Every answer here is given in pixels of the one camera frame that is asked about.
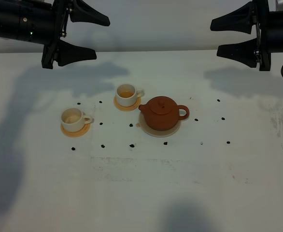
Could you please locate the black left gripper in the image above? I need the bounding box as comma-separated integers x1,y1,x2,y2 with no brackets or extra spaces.
42,0,110,69

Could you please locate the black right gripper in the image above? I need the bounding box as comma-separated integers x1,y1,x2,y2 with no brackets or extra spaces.
210,0,271,71

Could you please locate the brown clay teapot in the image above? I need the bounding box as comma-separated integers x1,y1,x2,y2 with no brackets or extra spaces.
139,96,190,131

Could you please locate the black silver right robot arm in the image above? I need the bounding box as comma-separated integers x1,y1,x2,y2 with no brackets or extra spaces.
210,0,283,71

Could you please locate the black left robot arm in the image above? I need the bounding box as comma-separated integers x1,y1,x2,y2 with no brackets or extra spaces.
0,0,110,69

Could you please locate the white teacup with tea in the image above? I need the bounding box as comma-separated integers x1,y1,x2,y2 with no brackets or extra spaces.
115,84,144,107

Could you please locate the beige round teapot saucer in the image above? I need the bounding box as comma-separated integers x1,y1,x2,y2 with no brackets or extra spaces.
138,113,181,138

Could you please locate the white empty teacup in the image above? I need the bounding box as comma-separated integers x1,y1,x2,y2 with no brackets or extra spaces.
60,108,93,132

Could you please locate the orange coaster under back cup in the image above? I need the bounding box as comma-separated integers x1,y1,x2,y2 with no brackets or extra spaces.
113,94,141,111

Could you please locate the orange coaster under cup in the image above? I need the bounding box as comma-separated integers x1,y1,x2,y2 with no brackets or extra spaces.
113,94,141,111
60,124,91,138

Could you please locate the orange coaster under front cup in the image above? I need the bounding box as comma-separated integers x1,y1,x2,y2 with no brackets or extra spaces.
60,124,91,138

